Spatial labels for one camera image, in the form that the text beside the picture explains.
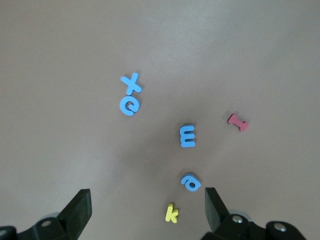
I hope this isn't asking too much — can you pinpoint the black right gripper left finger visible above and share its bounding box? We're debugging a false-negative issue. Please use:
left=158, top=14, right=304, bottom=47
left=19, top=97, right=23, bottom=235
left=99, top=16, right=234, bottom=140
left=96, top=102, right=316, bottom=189
left=16, top=188, right=93, bottom=240

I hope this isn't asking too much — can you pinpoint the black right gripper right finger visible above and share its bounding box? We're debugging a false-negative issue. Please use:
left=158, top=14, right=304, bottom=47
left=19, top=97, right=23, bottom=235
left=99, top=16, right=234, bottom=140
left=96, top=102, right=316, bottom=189
left=197, top=186, right=266, bottom=240

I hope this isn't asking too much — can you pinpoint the blue foam letter E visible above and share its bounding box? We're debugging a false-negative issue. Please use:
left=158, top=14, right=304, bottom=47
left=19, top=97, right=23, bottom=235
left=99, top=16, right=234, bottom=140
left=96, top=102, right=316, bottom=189
left=179, top=124, right=197, bottom=148

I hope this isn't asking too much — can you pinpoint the blue foam letter x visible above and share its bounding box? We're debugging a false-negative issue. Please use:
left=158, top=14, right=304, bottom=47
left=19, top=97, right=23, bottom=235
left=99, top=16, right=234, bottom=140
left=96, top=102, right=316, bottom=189
left=120, top=72, right=142, bottom=96

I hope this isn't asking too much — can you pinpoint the yellow foam letter k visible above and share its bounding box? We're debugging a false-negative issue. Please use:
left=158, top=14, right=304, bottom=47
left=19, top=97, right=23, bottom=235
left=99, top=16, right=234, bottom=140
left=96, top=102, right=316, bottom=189
left=165, top=203, right=180, bottom=223

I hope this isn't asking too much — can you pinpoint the red foam letter I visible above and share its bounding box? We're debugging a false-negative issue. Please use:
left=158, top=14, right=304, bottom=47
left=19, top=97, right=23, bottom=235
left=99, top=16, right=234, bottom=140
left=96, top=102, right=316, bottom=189
left=226, top=113, right=250, bottom=133

